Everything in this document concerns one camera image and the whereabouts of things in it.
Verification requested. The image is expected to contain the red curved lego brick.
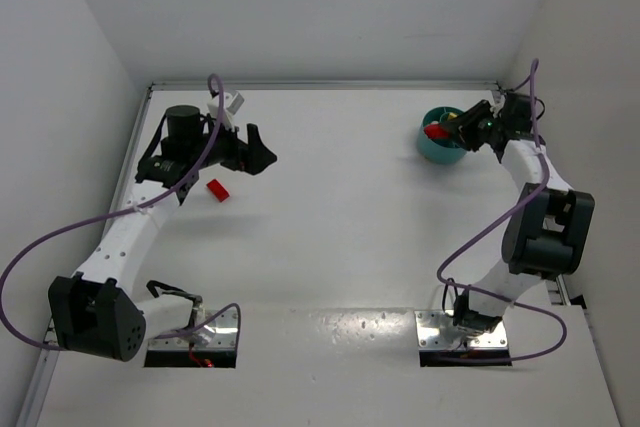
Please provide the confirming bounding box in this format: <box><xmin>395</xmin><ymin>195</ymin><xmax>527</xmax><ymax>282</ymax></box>
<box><xmin>424</xmin><ymin>124</ymin><xmax>450</xmax><ymax>140</ymax></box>

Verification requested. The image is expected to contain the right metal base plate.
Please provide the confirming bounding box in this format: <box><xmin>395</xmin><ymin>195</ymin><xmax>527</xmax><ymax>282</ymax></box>
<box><xmin>414</xmin><ymin>310</ymin><xmax>509</xmax><ymax>353</ymax></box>

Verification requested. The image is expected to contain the metal base plate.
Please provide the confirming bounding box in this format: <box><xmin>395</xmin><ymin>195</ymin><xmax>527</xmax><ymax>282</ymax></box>
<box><xmin>414</xmin><ymin>310</ymin><xmax>509</xmax><ymax>353</ymax></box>
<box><xmin>148</xmin><ymin>307</ymin><xmax>238</xmax><ymax>352</ymax></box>

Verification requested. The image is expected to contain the teal round divided container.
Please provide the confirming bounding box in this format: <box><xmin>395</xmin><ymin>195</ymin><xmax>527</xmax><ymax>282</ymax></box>
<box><xmin>416</xmin><ymin>106</ymin><xmax>466</xmax><ymax>165</ymax></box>

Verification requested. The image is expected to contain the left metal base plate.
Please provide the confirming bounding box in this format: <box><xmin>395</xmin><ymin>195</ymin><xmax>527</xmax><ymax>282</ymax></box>
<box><xmin>148</xmin><ymin>307</ymin><xmax>238</xmax><ymax>352</ymax></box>

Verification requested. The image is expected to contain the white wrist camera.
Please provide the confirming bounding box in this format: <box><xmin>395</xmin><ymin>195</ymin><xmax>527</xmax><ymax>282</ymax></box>
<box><xmin>207</xmin><ymin>90</ymin><xmax>245</xmax><ymax>131</ymax></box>
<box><xmin>491</xmin><ymin>90</ymin><xmax>506</xmax><ymax>116</ymax></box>

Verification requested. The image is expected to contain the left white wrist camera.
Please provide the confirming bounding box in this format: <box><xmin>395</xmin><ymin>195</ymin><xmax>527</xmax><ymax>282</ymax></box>
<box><xmin>207</xmin><ymin>90</ymin><xmax>245</xmax><ymax>131</ymax></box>

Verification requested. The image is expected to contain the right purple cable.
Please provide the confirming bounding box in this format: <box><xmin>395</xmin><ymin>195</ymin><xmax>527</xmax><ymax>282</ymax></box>
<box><xmin>437</xmin><ymin>58</ymin><xmax>569</xmax><ymax>363</ymax></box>

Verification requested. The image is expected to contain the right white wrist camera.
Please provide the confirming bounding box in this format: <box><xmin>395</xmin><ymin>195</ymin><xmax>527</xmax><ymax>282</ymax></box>
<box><xmin>491</xmin><ymin>90</ymin><xmax>506</xmax><ymax>116</ymax></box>

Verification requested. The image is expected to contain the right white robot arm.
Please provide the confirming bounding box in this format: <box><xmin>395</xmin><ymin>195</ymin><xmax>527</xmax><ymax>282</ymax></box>
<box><xmin>425</xmin><ymin>92</ymin><xmax>595</xmax><ymax>333</ymax></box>

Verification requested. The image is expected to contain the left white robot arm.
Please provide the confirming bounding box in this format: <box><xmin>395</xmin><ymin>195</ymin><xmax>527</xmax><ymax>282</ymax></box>
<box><xmin>48</xmin><ymin>105</ymin><xmax>277</xmax><ymax>362</ymax></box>

